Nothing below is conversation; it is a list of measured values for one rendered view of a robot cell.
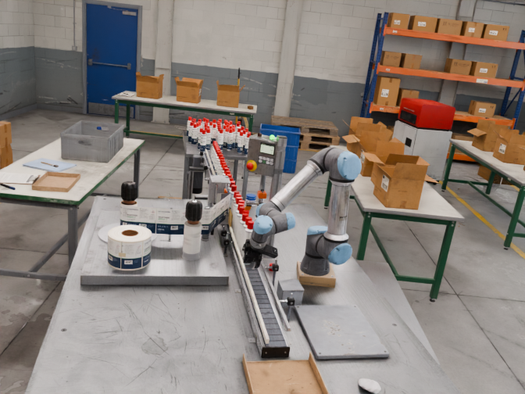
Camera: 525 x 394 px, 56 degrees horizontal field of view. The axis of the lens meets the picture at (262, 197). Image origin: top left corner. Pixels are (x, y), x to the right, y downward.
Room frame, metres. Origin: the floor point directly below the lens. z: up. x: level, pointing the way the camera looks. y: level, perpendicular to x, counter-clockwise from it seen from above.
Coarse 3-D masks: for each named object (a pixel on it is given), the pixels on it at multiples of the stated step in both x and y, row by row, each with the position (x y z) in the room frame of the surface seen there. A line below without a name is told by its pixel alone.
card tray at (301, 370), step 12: (276, 360) 1.57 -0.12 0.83; (288, 360) 1.58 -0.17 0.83; (300, 360) 1.59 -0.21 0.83; (312, 360) 1.56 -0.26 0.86; (252, 372) 1.49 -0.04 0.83; (264, 372) 1.50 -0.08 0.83; (276, 372) 1.51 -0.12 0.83; (288, 372) 1.51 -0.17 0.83; (300, 372) 1.52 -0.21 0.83; (312, 372) 1.53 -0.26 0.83; (252, 384) 1.43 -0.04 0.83; (264, 384) 1.44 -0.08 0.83; (276, 384) 1.44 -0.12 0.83; (288, 384) 1.45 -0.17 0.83; (300, 384) 1.46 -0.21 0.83; (312, 384) 1.47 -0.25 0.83; (324, 384) 1.43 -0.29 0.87
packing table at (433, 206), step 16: (368, 192) 4.07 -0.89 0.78; (432, 192) 4.30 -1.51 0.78; (368, 208) 3.66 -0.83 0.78; (384, 208) 3.70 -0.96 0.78; (432, 208) 3.84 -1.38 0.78; (448, 208) 3.89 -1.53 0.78; (368, 224) 3.70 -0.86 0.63; (448, 224) 3.72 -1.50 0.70; (448, 240) 3.72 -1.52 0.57; (384, 256) 4.12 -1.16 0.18; (432, 288) 3.73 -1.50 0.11
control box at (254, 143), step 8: (256, 136) 2.52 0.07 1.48; (264, 136) 2.55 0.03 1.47; (248, 144) 2.51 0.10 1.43; (256, 144) 2.49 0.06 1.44; (272, 144) 2.46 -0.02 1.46; (248, 152) 2.51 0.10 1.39; (256, 152) 2.49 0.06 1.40; (248, 160) 2.50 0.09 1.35; (256, 160) 2.49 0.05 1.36; (256, 168) 2.49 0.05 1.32; (264, 168) 2.47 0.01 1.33; (272, 168) 2.45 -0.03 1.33; (272, 176) 2.45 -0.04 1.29
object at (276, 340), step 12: (228, 228) 2.68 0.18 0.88; (240, 252) 2.38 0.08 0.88; (240, 264) 2.24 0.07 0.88; (252, 276) 2.13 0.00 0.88; (252, 288) 2.01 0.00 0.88; (264, 288) 2.02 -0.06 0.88; (264, 300) 1.92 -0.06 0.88; (264, 312) 1.83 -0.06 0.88; (276, 324) 1.74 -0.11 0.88; (276, 336) 1.66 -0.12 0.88
